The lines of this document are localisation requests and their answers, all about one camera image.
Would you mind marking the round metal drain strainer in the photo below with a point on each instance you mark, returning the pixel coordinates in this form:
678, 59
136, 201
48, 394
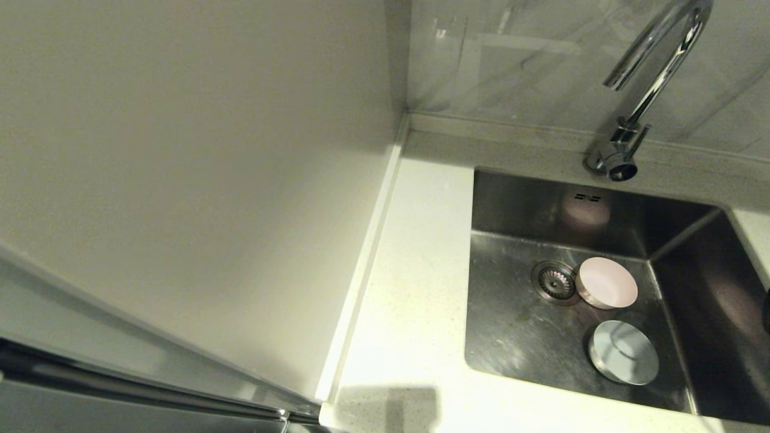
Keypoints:
554, 282

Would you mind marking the grey glossy appliance door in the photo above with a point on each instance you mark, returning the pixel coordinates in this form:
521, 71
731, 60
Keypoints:
48, 415

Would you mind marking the white edge trim strip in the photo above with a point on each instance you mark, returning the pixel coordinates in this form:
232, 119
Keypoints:
361, 270

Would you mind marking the tall white cabinet panel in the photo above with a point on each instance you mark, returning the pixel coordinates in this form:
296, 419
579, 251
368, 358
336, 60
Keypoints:
180, 180

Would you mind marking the pink bowl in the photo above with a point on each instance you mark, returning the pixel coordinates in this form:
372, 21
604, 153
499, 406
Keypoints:
606, 282

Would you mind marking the chrome gooseneck faucet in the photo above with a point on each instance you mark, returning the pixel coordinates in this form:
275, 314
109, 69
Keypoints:
628, 141

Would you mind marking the stainless steel sink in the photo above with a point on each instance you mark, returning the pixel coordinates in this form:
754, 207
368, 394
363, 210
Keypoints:
529, 349

